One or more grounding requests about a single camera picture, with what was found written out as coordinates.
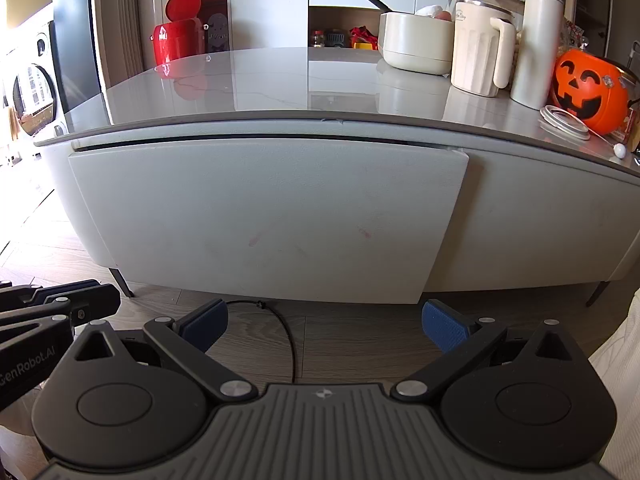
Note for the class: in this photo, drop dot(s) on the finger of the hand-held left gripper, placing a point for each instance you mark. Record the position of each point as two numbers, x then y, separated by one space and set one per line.
60 290
97 302

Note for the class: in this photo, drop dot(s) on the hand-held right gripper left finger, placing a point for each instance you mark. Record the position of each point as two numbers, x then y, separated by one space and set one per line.
205 327

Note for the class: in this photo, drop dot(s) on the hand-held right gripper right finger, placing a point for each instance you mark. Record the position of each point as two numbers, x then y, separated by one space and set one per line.
445 327

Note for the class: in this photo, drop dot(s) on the wooden drawer with grey front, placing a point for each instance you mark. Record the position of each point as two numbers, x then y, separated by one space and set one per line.
270 220

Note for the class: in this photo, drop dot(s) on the person's white clothing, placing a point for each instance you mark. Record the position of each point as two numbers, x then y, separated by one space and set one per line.
620 390

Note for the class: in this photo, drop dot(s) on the white washing machine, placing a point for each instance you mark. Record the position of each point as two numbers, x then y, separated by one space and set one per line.
35 95

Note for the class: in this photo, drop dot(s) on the metal jar lid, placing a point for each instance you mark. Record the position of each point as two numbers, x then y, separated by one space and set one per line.
565 122

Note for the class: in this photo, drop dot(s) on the white ball on stick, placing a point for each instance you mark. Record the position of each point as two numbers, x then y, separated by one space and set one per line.
620 150

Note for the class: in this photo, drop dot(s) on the grey oval table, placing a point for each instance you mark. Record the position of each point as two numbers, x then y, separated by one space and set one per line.
280 85

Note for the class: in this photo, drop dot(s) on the dark tall panel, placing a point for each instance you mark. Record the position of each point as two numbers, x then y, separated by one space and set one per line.
75 35

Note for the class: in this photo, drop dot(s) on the red and white box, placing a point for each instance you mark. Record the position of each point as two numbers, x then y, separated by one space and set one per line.
627 127

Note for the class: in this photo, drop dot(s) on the white ribbed pitcher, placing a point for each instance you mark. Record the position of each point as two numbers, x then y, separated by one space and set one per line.
475 55

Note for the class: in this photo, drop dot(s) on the red trash can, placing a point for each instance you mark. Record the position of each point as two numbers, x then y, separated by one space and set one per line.
177 40

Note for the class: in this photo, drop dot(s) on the orange pumpkin bucket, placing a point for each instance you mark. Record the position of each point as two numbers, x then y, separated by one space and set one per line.
585 90

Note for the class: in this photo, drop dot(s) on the white round container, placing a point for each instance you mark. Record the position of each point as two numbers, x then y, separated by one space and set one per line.
415 45

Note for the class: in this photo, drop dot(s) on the yellow toy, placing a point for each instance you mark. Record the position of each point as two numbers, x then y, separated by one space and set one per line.
365 45

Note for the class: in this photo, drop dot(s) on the grey ghost decoration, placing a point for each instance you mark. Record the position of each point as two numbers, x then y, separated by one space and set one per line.
217 32

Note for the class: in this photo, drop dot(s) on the white thermos bottle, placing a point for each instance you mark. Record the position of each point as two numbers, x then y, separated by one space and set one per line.
537 45

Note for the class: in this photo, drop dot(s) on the red toy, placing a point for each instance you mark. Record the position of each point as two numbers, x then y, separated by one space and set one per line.
362 34

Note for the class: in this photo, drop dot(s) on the dark toy vehicle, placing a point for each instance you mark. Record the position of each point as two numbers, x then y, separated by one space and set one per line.
337 38

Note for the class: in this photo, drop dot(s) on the small brown jar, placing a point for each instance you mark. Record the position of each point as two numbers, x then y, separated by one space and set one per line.
318 39

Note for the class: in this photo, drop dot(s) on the white crumpled paper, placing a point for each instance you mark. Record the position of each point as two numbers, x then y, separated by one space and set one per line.
427 11

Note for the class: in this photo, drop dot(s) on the clear snack bag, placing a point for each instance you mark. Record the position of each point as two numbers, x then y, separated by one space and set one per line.
574 35

